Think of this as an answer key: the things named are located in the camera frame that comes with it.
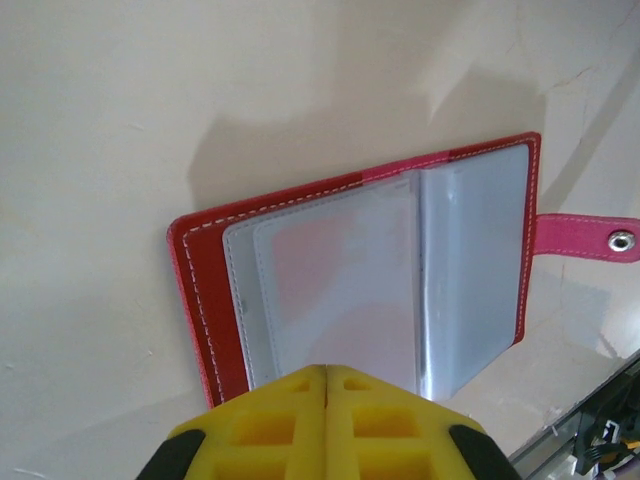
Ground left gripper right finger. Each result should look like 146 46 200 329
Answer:
326 365 522 480

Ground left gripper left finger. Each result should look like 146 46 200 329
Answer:
141 364 328 480

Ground red card holder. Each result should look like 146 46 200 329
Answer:
166 131 640 409

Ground aluminium mounting rail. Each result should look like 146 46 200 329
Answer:
507 349 640 480

